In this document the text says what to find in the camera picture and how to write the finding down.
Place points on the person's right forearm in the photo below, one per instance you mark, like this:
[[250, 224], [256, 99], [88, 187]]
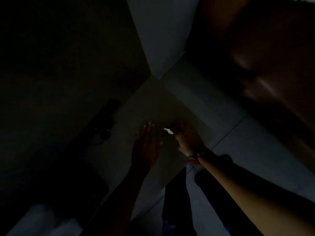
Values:
[[246, 196]]

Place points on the dark trousers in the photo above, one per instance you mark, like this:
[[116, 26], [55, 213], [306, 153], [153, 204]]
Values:
[[177, 206]]

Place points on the person's right fingers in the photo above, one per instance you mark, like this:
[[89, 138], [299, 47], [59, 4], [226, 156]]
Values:
[[177, 130]]

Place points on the beige flat board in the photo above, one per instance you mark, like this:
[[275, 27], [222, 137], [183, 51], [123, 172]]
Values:
[[157, 105]]

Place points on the person's left thumb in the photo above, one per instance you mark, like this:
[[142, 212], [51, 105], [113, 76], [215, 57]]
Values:
[[159, 146]]

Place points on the person's right hand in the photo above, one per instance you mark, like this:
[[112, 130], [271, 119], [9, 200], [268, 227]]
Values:
[[188, 142]]

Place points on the brown wooden door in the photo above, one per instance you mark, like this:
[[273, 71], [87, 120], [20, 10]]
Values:
[[258, 58]]

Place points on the red and black wristband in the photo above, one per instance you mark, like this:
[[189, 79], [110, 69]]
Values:
[[196, 158]]

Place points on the small white key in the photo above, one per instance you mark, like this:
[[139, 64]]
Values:
[[168, 130]]

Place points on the person's left forearm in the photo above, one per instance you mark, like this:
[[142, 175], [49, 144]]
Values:
[[118, 206]]

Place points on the person's left hand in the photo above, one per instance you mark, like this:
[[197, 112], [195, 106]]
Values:
[[145, 152]]

